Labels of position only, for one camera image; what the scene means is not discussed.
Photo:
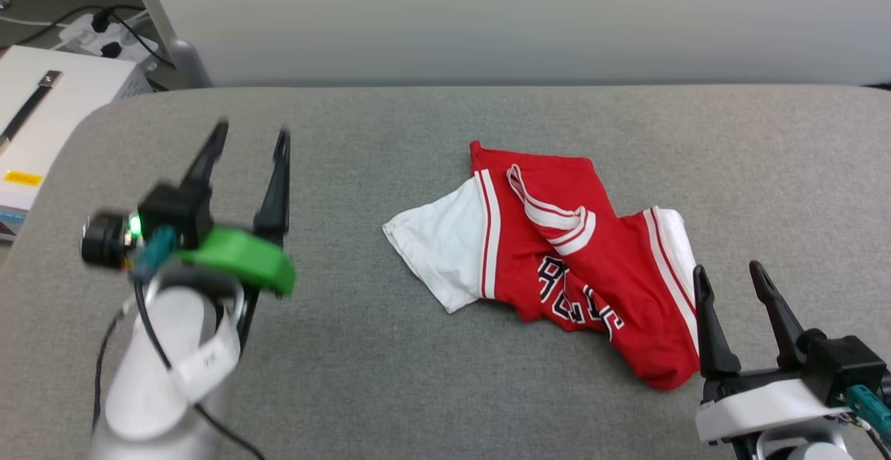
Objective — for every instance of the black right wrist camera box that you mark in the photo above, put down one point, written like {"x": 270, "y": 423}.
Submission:
{"x": 846, "y": 362}

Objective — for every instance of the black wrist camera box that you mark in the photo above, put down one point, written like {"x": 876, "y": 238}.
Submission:
{"x": 177, "y": 213}
{"x": 846, "y": 362}

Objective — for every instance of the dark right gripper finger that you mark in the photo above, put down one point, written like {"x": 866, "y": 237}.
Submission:
{"x": 783, "y": 324}
{"x": 713, "y": 342}

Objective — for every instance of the white equipment case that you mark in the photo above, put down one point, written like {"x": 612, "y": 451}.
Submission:
{"x": 76, "y": 88}

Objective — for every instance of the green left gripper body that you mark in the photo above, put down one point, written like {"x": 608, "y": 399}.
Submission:
{"x": 240, "y": 255}

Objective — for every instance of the red and white jersey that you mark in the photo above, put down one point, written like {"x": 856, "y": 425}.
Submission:
{"x": 592, "y": 265}

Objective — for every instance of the black power plug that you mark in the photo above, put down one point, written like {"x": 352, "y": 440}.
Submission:
{"x": 101, "y": 21}
{"x": 111, "y": 49}

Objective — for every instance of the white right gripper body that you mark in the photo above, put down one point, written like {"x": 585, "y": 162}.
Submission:
{"x": 759, "y": 401}

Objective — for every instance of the grey sofa cushion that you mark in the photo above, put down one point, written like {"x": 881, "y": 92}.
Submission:
{"x": 431, "y": 376}

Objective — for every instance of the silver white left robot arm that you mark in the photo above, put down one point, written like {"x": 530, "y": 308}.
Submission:
{"x": 153, "y": 376}

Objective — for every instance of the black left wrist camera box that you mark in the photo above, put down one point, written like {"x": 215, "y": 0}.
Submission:
{"x": 177, "y": 213}

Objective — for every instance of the white power strip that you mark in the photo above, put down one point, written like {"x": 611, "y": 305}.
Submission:
{"x": 87, "y": 35}

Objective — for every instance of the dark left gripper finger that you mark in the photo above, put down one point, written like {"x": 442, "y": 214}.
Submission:
{"x": 207, "y": 157}
{"x": 277, "y": 195}

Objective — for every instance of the grey partition post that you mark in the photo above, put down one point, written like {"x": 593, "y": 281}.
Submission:
{"x": 177, "y": 42}

